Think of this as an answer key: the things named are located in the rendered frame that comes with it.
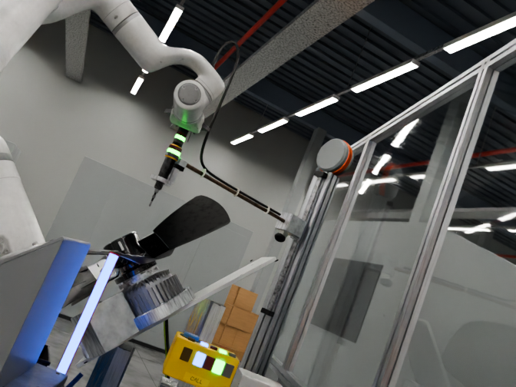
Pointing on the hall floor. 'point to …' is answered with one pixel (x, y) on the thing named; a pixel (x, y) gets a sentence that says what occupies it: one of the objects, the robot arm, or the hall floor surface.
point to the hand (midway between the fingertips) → (186, 124)
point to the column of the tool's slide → (253, 358)
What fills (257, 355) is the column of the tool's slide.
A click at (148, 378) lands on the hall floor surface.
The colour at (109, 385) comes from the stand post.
